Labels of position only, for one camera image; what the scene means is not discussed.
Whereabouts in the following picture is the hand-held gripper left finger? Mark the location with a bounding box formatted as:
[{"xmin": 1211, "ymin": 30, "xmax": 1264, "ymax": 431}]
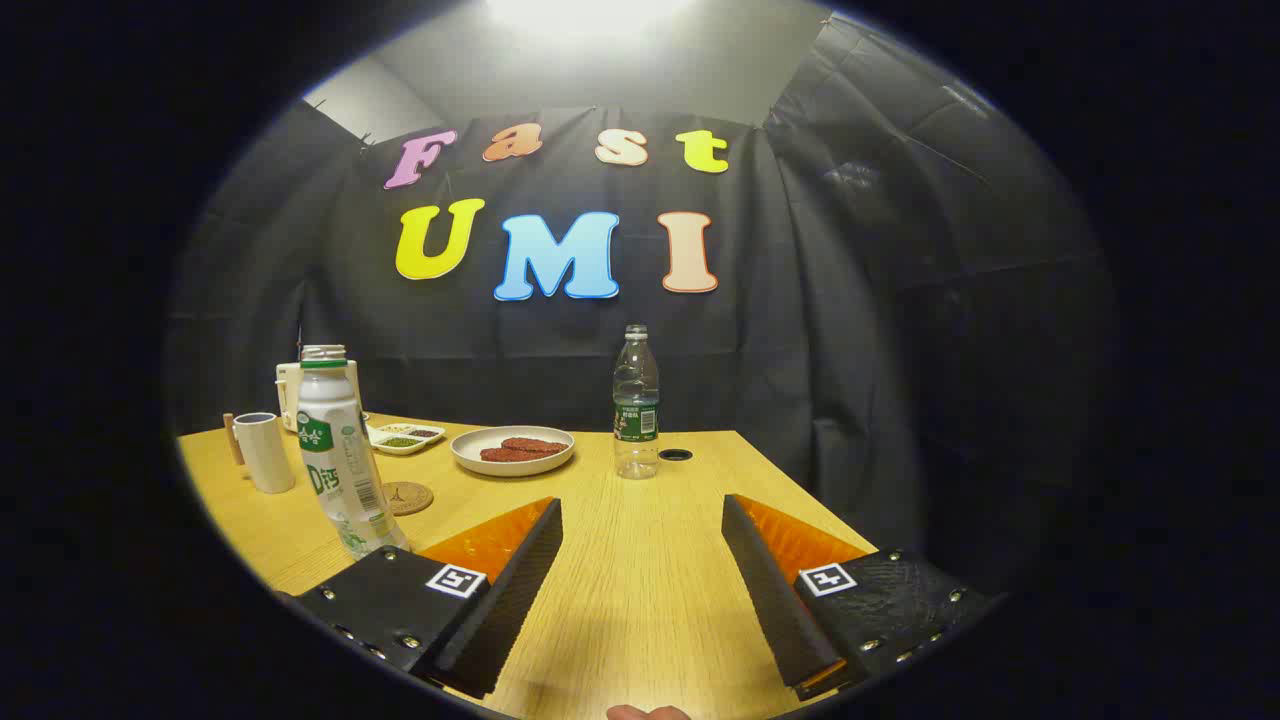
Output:
[{"xmin": 295, "ymin": 495, "xmax": 564, "ymax": 700}]

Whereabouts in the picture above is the clear plastic water bottle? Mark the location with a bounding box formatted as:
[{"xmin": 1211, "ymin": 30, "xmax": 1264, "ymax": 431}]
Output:
[{"xmin": 612, "ymin": 324, "xmax": 661, "ymax": 480}]

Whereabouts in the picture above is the white divided dish with beans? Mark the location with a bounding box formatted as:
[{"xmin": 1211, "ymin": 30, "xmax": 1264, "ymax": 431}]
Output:
[{"xmin": 366, "ymin": 422, "xmax": 447, "ymax": 457}]

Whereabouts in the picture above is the white round plate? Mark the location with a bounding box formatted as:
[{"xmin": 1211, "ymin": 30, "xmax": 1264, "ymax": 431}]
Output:
[{"xmin": 450, "ymin": 426, "xmax": 577, "ymax": 478}]

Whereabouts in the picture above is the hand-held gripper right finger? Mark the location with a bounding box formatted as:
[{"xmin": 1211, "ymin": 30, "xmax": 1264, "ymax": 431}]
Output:
[{"xmin": 722, "ymin": 493, "xmax": 1004, "ymax": 701}]

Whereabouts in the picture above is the black backdrop cloth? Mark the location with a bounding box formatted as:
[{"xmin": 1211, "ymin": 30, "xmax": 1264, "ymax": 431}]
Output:
[{"xmin": 165, "ymin": 15, "xmax": 1121, "ymax": 591}]

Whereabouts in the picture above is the round cork coaster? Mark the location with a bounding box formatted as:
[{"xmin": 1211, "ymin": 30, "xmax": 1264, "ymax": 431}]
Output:
[{"xmin": 383, "ymin": 481, "xmax": 435, "ymax": 517}]

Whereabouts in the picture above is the wooden table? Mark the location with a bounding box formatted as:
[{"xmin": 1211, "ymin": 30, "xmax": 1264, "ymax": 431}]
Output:
[{"xmin": 175, "ymin": 413, "xmax": 881, "ymax": 720}]

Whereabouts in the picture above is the white juice bottle green label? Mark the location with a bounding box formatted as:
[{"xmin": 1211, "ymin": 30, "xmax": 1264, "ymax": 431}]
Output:
[{"xmin": 296, "ymin": 345, "xmax": 411, "ymax": 559}]

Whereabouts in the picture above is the cream toaster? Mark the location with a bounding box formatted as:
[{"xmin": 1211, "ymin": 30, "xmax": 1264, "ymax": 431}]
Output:
[{"xmin": 276, "ymin": 360, "xmax": 361, "ymax": 433}]

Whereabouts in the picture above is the white cup with wooden handle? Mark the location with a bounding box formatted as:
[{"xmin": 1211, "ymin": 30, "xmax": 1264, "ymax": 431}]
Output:
[{"xmin": 223, "ymin": 411, "xmax": 297, "ymax": 495}]

